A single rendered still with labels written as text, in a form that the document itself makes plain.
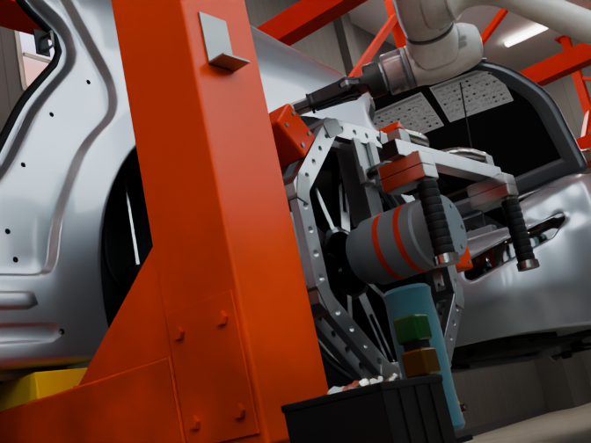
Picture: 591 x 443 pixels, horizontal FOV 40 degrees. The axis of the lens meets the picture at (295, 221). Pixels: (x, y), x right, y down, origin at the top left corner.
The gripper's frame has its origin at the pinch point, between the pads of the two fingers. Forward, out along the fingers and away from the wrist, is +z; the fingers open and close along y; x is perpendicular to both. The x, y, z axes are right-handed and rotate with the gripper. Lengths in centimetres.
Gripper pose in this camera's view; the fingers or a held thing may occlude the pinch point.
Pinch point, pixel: (295, 109)
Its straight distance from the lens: 178.8
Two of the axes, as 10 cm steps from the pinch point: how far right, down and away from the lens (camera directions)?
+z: -9.3, 3.2, 1.8
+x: -3.0, -9.5, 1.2
